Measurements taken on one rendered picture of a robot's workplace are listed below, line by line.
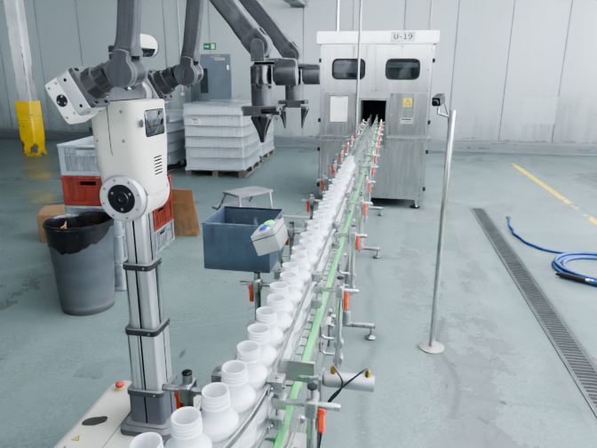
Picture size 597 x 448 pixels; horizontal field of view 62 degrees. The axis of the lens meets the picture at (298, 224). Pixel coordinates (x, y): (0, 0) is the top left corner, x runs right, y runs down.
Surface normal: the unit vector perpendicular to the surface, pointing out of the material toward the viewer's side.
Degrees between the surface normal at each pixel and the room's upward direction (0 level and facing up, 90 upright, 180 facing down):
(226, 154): 90
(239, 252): 90
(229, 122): 89
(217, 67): 90
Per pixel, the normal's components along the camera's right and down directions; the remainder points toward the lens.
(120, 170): -0.18, 0.45
